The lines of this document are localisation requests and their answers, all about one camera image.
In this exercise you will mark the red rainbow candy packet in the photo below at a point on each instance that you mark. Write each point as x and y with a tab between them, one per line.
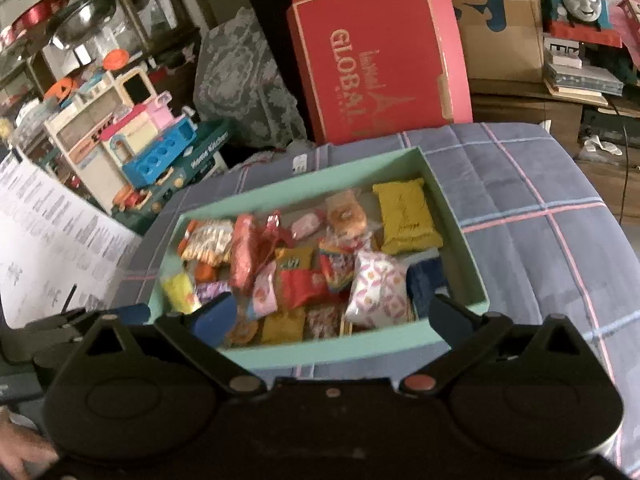
340	265

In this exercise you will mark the yellow bar packet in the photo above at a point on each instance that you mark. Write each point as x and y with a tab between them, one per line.
284	327

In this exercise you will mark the blue toy rack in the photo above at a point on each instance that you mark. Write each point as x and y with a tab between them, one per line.
155	155

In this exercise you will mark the pastel toy kitchen playset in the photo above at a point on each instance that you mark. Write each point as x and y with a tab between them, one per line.
95	130

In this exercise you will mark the plaid blanket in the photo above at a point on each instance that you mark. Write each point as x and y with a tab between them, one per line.
540	220

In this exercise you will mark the orange red snack packet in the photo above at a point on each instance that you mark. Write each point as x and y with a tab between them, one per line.
245	255

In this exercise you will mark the mint green cardboard box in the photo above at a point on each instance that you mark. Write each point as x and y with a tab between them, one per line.
325	352

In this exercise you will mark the navy blue snack packet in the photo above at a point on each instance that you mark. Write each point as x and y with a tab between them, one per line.
425	285

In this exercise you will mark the purple foil candy packet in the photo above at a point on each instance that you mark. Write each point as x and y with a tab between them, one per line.
214	292

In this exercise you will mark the red packet with gold emblem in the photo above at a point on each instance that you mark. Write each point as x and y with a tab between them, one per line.
304	287

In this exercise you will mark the printed white paper sheet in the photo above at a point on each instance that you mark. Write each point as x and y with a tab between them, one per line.
55	240

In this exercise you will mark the orange jelly cup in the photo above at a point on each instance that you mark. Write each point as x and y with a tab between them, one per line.
243	331

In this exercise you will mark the orange noodle snack bag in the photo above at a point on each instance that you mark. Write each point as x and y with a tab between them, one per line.
207	242

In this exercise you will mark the yellow packet with green logo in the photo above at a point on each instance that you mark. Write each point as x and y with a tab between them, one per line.
295	260

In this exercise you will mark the blue toy train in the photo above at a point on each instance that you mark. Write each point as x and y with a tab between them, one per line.
580	0

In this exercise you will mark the white pink floral packet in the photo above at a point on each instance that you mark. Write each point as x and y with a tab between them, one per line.
377	287

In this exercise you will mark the person's left hand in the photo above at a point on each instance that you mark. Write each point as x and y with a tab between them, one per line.
22	447

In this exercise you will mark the mustard yellow snack packet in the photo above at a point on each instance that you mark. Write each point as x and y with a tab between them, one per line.
407	215

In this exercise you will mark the red cardboard box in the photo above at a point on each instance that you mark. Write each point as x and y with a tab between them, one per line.
380	55

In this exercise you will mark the orange clear snack packet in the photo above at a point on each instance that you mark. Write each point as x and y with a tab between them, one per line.
346	215

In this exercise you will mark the bear print cardboard box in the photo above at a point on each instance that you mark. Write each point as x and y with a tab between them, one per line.
500	15

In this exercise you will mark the green toy box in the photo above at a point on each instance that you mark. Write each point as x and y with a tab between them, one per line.
205	152

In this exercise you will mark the red ribbon roll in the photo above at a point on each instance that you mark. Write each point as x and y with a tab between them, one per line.
35	12

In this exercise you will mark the yellow green snack packet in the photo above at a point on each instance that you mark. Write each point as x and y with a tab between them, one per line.
180	292

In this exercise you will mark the grey lace cushion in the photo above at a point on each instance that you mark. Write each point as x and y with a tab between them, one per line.
245	80

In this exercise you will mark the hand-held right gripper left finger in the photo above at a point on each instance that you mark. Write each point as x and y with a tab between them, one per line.
215	317

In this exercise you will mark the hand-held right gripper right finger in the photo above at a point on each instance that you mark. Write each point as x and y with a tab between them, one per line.
447	320

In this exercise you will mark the clear pink candy packet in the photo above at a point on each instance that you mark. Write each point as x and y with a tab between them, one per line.
307	225

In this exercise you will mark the metal bowl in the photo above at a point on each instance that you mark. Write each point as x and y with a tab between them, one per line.
85	22

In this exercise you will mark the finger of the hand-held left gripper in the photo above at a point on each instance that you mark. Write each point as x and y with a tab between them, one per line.
136	315

